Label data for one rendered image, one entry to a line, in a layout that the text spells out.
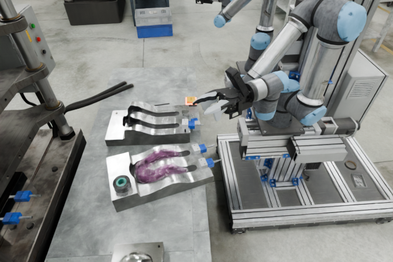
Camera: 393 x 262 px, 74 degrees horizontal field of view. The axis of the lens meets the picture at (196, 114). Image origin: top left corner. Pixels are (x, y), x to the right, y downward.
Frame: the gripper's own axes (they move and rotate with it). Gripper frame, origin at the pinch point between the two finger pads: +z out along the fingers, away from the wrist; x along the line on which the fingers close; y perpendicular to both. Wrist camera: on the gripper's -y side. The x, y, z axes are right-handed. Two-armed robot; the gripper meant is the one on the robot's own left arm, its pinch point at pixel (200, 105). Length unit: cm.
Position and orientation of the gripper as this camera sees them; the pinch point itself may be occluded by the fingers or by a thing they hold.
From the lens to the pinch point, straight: 81.8
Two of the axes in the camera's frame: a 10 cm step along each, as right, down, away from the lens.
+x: -4.9, -4.7, 7.3
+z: -8.7, 3.4, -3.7
